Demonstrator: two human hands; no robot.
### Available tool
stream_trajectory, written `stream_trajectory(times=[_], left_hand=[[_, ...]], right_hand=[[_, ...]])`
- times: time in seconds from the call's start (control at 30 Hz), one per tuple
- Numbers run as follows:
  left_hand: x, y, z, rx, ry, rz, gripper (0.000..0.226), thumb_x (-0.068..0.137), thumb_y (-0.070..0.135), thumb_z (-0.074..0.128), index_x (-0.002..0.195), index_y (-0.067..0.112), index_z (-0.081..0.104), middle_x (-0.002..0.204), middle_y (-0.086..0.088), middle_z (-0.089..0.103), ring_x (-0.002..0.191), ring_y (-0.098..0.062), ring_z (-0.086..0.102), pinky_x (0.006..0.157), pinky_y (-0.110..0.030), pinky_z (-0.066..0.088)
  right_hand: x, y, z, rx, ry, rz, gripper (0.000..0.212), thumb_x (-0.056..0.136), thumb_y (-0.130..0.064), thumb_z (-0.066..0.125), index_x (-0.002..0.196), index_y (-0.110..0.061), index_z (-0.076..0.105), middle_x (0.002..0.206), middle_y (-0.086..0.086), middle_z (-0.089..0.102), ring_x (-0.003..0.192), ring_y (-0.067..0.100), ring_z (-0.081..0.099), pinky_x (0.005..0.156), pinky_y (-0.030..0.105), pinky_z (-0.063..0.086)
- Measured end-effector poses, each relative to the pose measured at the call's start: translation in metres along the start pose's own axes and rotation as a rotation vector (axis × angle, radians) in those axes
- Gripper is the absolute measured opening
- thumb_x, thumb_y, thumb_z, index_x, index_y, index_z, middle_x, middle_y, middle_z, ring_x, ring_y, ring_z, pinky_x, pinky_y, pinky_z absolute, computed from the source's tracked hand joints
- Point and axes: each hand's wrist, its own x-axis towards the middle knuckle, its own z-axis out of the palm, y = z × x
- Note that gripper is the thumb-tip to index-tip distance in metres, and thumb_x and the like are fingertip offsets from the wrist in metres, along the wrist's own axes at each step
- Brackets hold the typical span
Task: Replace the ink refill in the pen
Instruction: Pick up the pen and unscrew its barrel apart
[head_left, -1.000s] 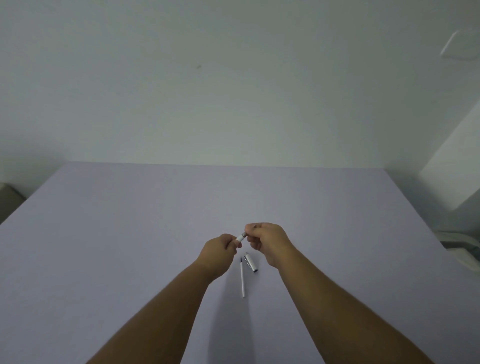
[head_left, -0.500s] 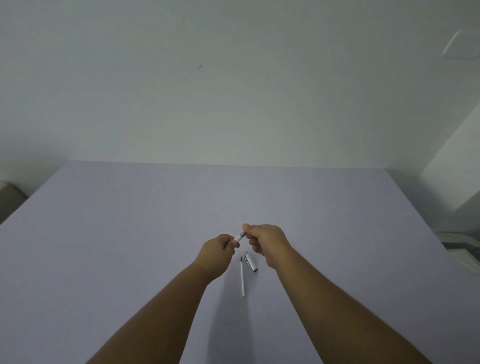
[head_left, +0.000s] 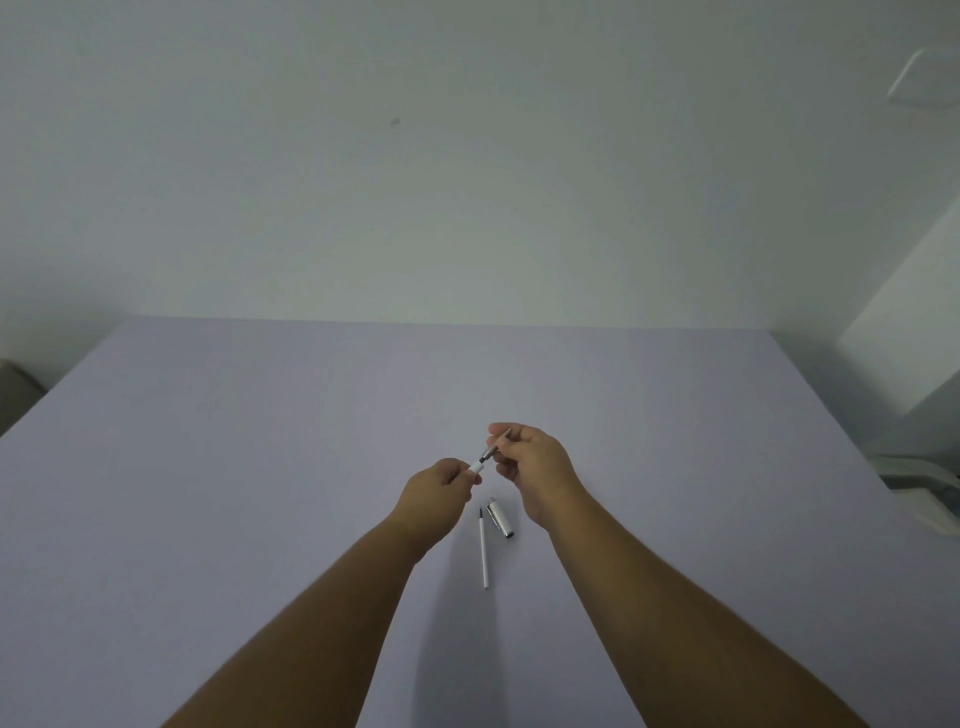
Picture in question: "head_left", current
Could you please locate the person's right hand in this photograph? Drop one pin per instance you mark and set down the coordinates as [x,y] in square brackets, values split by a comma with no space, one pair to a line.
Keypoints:
[538,469]

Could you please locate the person's left hand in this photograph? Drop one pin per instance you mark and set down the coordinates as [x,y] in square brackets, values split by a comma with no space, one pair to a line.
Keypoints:
[431,499]

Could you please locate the person's right thumb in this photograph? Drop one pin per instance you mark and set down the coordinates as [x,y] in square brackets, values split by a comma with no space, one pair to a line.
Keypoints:
[501,435]

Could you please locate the person's left fingers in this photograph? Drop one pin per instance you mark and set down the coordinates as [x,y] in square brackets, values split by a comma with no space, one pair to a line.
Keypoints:
[461,472]

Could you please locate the person's left forearm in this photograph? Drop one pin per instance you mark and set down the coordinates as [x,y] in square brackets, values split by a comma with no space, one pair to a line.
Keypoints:
[300,637]

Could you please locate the person's right forearm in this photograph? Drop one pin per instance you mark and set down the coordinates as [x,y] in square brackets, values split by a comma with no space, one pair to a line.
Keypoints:
[690,622]

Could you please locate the silver white pen cap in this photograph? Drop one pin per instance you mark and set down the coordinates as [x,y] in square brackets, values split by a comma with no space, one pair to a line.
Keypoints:
[500,517]

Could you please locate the white pen refill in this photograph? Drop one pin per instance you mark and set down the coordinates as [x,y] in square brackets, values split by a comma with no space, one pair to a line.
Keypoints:
[484,549]

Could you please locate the white chair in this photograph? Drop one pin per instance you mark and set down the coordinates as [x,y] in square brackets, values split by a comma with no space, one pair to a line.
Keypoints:
[919,487]

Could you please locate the white wall switch plate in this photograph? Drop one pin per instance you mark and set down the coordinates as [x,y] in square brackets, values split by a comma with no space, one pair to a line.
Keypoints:
[924,75]

